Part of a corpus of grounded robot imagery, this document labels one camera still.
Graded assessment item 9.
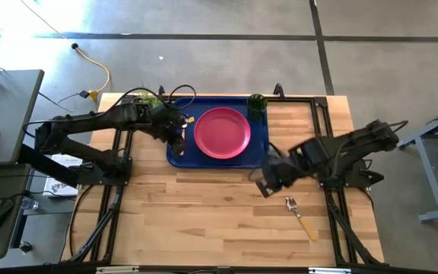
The yellow extension cable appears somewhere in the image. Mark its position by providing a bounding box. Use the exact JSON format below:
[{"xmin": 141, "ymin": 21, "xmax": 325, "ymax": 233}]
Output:
[{"xmin": 75, "ymin": 46, "xmax": 112, "ymax": 104}]

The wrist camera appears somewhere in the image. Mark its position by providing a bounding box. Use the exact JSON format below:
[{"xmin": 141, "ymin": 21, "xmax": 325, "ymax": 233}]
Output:
[
  {"xmin": 161, "ymin": 108, "xmax": 189, "ymax": 129},
  {"xmin": 289, "ymin": 135, "xmax": 331, "ymax": 168}
]

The pink round plate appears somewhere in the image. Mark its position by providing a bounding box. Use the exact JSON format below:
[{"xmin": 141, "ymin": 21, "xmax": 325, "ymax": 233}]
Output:
[{"xmin": 193, "ymin": 107, "xmax": 252, "ymax": 161}]

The grey metal cart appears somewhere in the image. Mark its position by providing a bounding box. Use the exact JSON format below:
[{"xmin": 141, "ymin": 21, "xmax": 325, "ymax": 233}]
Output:
[{"xmin": 395, "ymin": 100, "xmax": 438, "ymax": 224}]

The blue plastic tray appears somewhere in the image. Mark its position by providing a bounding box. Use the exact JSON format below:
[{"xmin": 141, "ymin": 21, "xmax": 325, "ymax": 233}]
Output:
[{"xmin": 166, "ymin": 96, "xmax": 271, "ymax": 170}]

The black aluminium table frame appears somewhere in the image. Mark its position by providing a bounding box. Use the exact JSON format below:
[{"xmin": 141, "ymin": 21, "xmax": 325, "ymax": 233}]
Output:
[{"xmin": 62, "ymin": 93, "xmax": 387, "ymax": 267}]

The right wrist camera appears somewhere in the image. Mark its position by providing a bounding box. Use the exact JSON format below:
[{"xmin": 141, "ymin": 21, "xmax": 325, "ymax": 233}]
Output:
[{"xmin": 289, "ymin": 135, "xmax": 331, "ymax": 168}]

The black diagonal support bar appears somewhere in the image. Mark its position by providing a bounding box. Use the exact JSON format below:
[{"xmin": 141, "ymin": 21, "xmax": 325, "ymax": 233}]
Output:
[{"xmin": 18, "ymin": 143, "xmax": 81, "ymax": 188}]

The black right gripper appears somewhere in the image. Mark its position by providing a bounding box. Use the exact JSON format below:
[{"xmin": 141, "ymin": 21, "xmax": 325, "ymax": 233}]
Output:
[{"xmin": 255, "ymin": 148, "xmax": 313, "ymax": 199}]

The thin white floor cable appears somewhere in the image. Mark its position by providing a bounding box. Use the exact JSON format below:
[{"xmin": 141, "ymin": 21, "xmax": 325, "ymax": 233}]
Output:
[{"xmin": 20, "ymin": 0, "xmax": 66, "ymax": 39}]

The green succulent in white pot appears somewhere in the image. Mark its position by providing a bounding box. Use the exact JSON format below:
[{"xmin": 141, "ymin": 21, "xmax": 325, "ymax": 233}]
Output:
[{"xmin": 135, "ymin": 80, "xmax": 167, "ymax": 110}]

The spoon with wooden handle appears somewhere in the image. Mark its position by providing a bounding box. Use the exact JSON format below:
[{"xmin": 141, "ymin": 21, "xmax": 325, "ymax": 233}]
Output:
[{"xmin": 284, "ymin": 195, "xmax": 319, "ymax": 241}]

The green ribbed cup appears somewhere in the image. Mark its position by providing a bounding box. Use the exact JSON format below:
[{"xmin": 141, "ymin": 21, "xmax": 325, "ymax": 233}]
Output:
[{"xmin": 246, "ymin": 93, "xmax": 269, "ymax": 122}]

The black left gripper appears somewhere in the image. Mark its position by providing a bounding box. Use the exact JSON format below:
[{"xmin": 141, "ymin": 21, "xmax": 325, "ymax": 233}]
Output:
[{"xmin": 165, "ymin": 127, "xmax": 187, "ymax": 158}]

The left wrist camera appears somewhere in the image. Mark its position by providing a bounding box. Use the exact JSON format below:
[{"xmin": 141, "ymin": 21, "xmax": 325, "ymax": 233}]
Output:
[{"xmin": 161, "ymin": 108, "xmax": 189, "ymax": 129}]

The thin black cable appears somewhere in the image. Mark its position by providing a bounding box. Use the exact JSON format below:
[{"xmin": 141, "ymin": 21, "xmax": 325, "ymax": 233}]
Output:
[{"xmin": 38, "ymin": 90, "xmax": 91, "ymax": 113}]

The white printed booklet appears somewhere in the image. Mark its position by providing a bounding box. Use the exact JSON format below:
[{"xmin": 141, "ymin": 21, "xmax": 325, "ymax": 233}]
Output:
[{"xmin": 43, "ymin": 154, "xmax": 84, "ymax": 198}]

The clear water bottle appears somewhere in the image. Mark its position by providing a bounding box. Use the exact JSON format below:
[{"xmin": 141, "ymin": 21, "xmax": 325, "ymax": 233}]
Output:
[{"xmin": 20, "ymin": 196, "xmax": 40, "ymax": 212}]

